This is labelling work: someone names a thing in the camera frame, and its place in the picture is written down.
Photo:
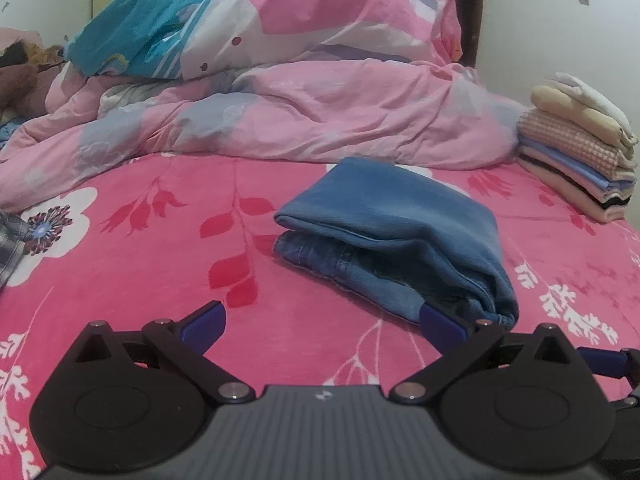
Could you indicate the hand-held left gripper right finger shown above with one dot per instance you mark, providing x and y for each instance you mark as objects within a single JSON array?
[{"x": 442, "y": 327}]

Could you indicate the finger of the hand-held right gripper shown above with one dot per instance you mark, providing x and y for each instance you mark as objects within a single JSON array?
[
  {"x": 630, "y": 400},
  {"x": 600, "y": 361}
]

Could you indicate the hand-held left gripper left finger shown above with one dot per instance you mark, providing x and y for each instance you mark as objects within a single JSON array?
[{"x": 205, "y": 322}]

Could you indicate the blue denim jeans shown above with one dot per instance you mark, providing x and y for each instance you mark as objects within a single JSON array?
[{"x": 390, "y": 210}]

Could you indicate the stack of folded clothes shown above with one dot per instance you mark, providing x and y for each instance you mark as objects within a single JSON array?
[{"x": 565, "y": 145}]

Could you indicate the pink floral bed sheet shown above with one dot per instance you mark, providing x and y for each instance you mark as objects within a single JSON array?
[{"x": 150, "y": 270}]

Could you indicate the black white plaid shirt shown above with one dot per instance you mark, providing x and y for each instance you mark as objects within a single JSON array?
[{"x": 10, "y": 245}]

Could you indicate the white grey cloth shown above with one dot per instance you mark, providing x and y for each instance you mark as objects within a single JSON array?
[{"x": 125, "y": 100}]

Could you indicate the pink grey floral duvet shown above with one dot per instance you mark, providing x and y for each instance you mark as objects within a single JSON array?
[{"x": 325, "y": 110}]

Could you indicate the light blue cloth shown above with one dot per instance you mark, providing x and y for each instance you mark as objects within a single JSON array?
[{"x": 7, "y": 130}]

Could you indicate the doll with dark hair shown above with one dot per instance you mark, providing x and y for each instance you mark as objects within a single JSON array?
[{"x": 42, "y": 55}]

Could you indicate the dark wooden door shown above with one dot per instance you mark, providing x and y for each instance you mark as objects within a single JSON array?
[{"x": 475, "y": 10}]

